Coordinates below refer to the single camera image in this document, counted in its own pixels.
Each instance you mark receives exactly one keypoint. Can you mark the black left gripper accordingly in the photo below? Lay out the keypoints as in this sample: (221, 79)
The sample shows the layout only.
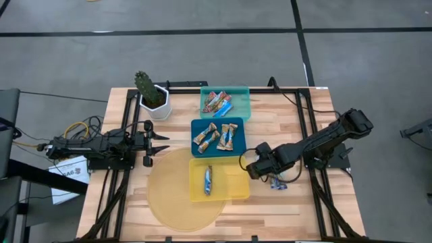
(146, 141)

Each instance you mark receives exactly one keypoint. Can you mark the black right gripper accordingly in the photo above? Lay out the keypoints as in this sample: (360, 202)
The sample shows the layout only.
(265, 162)

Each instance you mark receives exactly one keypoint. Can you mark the yellow translucent plastic bin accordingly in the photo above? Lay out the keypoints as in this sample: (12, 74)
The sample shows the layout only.
(229, 182)

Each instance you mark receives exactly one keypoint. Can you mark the orange brown wrapper granola bar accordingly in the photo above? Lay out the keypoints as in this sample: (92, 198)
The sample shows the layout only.
(231, 136)
(209, 141)
(222, 136)
(204, 132)

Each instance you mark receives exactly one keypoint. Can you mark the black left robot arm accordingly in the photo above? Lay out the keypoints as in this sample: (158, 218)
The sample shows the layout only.
(86, 145)

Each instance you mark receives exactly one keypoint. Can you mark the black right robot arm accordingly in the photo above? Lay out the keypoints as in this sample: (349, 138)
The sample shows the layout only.
(337, 131)

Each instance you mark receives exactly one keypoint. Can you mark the dark blue plastic bin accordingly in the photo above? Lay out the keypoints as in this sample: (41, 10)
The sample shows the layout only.
(241, 145)

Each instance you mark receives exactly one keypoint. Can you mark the white hexagonal plant pot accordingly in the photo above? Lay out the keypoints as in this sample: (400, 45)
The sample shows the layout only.
(158, 113)

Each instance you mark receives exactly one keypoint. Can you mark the round woven straw placemat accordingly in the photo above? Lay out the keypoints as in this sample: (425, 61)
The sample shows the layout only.
(168, 199)

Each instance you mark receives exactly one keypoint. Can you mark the green cactus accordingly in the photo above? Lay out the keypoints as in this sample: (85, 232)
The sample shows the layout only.
(146, 86)

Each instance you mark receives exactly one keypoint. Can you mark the teal translucent plastic bin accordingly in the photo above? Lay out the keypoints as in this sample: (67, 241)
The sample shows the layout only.
(241, 104)

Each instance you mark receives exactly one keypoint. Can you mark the white label sticker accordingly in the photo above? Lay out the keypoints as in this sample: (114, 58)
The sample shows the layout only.
(322, 87)

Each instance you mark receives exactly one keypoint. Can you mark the white printed paper sheet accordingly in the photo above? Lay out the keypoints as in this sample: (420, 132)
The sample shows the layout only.
(71, 175)

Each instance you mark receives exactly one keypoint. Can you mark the black desk bar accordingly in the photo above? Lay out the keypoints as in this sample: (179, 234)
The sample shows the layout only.
(47, 177)

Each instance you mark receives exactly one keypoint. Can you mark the black power plug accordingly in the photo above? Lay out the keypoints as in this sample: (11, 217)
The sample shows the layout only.
(42, 146)

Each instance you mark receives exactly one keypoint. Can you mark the black aluminium table frame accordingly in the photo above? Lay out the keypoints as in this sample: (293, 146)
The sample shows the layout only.
(182, 91)

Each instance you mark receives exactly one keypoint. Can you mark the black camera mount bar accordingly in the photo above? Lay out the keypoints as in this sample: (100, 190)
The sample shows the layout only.
(189, 83)

